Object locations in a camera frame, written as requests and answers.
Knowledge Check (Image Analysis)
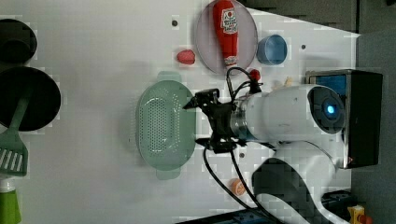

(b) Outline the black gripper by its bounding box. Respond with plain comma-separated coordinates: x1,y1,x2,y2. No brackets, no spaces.
183,89,247,154

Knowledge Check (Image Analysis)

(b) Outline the green oval strainer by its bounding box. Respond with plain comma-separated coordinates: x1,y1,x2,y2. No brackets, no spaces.
136,71,196,180

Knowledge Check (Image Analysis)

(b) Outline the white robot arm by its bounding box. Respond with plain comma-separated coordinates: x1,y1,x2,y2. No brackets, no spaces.
185,84,348,224

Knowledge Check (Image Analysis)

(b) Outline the pale red strawberry toy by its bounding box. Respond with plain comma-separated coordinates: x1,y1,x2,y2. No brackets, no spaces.
177,49,195,65

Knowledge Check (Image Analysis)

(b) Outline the dark red strawberry toy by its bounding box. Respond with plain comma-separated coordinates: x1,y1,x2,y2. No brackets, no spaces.
249,69,261,81

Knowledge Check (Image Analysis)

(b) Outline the orange slice toy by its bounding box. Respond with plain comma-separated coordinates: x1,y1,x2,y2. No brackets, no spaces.
231,178,246,196

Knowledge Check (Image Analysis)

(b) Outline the grey round plate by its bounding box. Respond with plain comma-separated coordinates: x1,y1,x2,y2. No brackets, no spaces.
194,0,258,75

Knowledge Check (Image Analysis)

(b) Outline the yellow banana peel toy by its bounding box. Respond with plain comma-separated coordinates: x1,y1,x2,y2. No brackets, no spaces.
272,77,293,91

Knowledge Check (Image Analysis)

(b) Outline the blue bowl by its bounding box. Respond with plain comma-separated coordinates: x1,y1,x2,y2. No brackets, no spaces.
256,35,288,65

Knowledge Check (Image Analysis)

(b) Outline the red ketchup bottle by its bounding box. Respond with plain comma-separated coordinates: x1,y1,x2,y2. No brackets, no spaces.
212,0,238,67

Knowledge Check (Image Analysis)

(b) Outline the black round pan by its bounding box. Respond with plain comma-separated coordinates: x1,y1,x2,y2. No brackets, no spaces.
0,66,61,132

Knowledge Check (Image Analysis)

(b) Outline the black toaster oven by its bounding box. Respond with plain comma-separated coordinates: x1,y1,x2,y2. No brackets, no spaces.
305,69,383,169

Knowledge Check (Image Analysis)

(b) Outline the green slotted spatula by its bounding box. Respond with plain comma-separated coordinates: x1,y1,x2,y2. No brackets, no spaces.
0,91,31,176

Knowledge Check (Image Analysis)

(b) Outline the black cylinder container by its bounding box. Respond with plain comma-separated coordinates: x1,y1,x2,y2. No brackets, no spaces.
0,19,37,63

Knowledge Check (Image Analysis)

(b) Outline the green bottle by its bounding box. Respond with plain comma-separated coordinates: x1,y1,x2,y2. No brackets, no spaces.
0,178,21,224

